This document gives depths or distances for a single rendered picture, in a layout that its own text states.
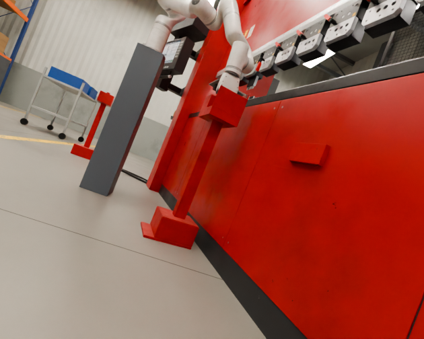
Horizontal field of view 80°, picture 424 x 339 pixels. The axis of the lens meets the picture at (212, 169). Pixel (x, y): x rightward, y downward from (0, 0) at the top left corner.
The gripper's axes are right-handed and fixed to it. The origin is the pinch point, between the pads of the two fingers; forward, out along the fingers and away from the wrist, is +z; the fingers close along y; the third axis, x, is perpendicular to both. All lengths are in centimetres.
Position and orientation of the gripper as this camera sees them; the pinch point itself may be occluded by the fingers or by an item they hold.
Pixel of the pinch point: (222, 104)
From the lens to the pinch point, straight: 132.2
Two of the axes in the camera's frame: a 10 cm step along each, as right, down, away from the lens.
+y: -9.0, -2.7, -3.5
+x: 3.2, 1.2, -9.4
